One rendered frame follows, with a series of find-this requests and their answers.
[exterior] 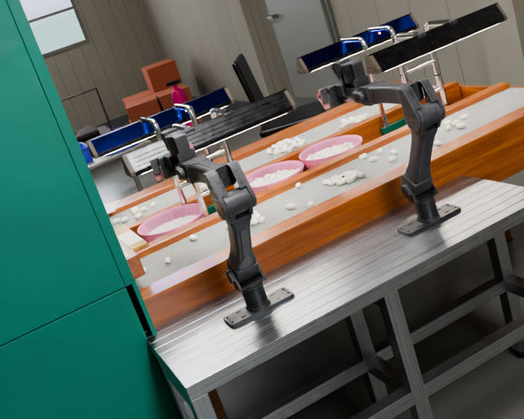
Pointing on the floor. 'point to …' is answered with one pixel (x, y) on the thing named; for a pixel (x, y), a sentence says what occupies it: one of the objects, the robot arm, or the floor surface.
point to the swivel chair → (263, 97)
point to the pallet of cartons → (140, 107)
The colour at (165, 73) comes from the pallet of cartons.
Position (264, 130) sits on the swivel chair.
